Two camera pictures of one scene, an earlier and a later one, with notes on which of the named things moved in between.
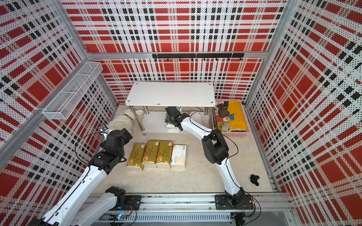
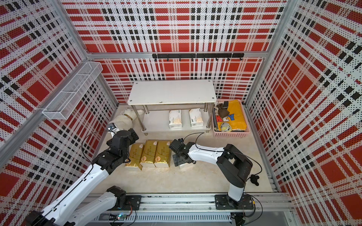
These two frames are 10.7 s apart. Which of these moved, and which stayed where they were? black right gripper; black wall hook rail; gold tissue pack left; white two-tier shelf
Moved: black right gripper
Stayed: black wall hook rail; gold tissue pack left; white two-tier shelf
